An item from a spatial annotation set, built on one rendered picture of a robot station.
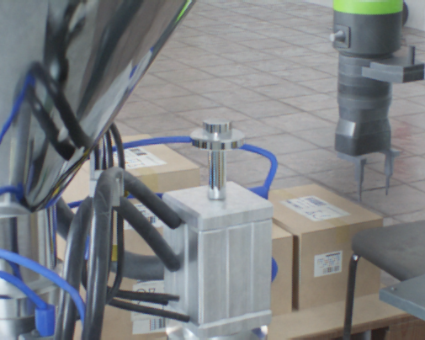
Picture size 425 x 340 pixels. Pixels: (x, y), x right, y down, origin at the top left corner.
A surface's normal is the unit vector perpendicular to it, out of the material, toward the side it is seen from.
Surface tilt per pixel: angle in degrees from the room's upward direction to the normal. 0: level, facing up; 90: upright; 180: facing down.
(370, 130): 87
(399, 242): 0
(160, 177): 90
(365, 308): 0
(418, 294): 0
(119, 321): 90
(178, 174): 90
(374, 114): 99
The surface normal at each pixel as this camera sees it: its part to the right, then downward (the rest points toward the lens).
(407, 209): 0.00, -0.96
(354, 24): -0.46, 0.25
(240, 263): 0.48, 0.25
